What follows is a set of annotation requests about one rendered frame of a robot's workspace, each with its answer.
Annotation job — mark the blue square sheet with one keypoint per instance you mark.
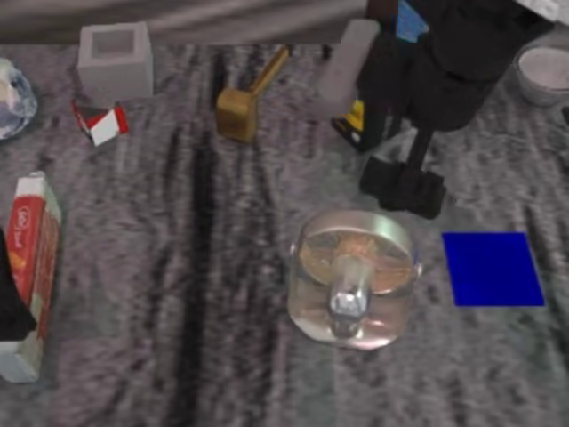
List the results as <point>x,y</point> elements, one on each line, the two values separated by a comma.
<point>492,268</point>

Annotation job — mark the yellow and black tool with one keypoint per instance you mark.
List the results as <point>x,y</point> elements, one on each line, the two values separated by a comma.
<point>359,125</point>

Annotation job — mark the white bowl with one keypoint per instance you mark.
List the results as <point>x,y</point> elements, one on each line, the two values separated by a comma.
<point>543,73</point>

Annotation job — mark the wooden mallet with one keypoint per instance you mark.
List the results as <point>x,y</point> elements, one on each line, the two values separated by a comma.
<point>246,100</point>

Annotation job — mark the red and white small carton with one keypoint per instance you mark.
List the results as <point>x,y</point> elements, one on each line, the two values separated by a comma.
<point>101,122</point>

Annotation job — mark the white hollow cube box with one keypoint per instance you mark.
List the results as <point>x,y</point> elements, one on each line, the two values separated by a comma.
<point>116,58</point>

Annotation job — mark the red and white rectangular box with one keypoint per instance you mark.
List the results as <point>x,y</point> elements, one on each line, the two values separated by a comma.
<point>35,276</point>

